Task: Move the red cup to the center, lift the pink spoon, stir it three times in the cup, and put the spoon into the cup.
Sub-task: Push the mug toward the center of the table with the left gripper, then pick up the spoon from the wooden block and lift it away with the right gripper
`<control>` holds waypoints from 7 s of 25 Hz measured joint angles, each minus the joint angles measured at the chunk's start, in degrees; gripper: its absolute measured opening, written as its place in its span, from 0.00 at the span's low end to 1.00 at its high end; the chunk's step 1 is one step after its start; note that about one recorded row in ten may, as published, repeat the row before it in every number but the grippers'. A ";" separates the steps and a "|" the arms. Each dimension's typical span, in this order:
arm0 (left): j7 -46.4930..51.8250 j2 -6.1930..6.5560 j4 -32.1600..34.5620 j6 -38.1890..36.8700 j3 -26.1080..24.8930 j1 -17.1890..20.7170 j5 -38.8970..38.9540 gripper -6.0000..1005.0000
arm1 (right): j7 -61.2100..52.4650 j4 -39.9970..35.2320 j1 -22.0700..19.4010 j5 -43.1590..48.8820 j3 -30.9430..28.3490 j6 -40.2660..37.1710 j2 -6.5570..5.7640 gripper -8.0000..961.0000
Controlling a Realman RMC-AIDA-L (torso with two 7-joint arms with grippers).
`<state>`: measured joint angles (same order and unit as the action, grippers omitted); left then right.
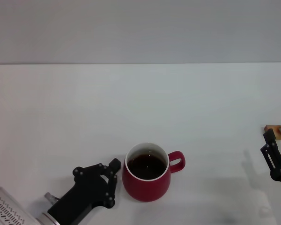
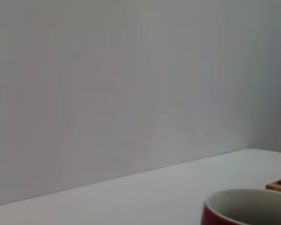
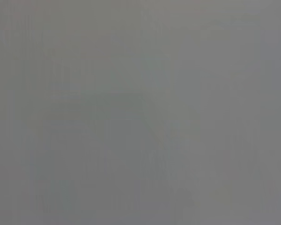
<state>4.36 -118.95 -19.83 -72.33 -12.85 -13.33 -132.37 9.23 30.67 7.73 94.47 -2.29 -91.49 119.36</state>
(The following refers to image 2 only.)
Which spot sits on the red ceramic mug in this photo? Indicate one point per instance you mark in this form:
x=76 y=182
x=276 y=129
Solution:
x=214 y=216

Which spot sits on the wooden block with orange stain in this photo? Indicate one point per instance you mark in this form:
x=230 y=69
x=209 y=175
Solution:
x=275 y=187

